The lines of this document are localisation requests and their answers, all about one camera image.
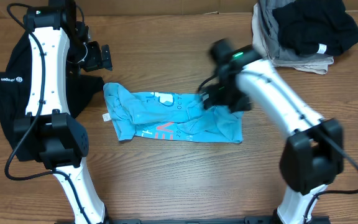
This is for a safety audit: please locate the light blue printed t-shirt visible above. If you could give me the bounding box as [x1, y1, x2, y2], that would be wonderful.
[103, 83, 243, 143]

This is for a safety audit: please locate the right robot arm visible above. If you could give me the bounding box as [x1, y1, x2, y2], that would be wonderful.
[198, 39, 344, 223]

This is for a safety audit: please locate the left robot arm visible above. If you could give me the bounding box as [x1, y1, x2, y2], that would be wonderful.
[4, 0, 112, 223]

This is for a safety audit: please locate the grey folded garment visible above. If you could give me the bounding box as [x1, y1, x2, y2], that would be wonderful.
[257, 0, 333, 62]

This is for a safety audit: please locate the black t-shirt on left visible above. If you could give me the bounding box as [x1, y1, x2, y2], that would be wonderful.
[0, 36, 104, 148]

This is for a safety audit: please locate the beige folded garment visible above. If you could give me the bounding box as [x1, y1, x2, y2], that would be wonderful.
[252, 2, 334, 75]

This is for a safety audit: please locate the black folded garment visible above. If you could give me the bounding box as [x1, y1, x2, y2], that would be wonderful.
[272, 0, 358, 56]

